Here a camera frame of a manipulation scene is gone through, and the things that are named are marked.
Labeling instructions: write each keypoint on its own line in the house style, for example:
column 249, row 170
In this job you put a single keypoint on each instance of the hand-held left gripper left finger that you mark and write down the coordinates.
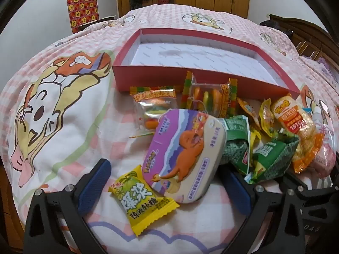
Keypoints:
column 94, row 187

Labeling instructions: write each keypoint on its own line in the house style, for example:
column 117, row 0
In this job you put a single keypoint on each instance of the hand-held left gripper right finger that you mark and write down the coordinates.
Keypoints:
column 238, row 193

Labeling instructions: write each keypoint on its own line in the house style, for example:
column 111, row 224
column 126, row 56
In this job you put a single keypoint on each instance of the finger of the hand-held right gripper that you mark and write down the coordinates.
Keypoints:
column 309, row 194

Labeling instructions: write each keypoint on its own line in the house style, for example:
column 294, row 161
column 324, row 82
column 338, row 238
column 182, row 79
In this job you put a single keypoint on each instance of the pink jelly packet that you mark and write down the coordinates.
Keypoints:
column 325, row 153

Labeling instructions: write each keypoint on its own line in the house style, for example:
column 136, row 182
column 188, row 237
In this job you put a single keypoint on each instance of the green snack packet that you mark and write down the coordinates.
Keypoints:
column 235, row 148
column 272, row 158

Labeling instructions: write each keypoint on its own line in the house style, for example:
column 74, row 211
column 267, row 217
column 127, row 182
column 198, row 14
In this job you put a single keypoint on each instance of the yellow candy packet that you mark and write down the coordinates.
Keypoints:
column 140, row 203

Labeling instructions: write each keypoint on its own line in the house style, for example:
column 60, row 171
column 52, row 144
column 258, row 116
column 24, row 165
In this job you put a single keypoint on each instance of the orange rice cracker packet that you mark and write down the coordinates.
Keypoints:
column 296, row 127

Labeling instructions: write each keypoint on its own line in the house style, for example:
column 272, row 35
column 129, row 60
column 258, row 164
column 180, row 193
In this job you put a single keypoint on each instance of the purple dinosaur tin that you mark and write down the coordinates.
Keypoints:
column 182, row 150

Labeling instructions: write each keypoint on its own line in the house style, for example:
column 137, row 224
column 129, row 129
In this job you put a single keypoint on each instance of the small orange snack packet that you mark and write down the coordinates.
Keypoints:
column 247, row 108

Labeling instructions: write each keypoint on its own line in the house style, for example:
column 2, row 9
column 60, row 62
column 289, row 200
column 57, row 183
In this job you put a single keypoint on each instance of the clear gummy burger packet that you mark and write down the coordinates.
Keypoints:
column 206, row 95
column 148, row 103

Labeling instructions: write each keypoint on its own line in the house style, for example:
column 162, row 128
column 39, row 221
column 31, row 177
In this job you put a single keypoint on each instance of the red cardboard box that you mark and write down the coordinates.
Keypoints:
column 148, row 79

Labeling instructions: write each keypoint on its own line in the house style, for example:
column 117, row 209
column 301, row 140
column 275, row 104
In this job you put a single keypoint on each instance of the pink checked printed blanket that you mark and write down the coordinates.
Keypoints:
column 79, row 127

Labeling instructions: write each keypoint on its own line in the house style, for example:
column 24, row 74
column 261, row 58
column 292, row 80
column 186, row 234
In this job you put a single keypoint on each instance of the dark wooden headboard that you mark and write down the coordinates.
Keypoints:
column 304, row 37

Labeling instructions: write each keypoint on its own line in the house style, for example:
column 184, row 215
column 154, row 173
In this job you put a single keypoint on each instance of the dark wooden chair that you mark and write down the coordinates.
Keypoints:
column 90, row 23

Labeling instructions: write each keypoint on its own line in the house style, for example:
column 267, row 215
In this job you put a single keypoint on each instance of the red yellow patterned cloth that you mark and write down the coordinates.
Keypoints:
column 82, row 10

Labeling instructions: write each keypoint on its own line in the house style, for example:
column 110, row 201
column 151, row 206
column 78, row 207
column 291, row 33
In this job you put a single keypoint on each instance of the red basket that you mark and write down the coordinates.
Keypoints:
column 164, row 0

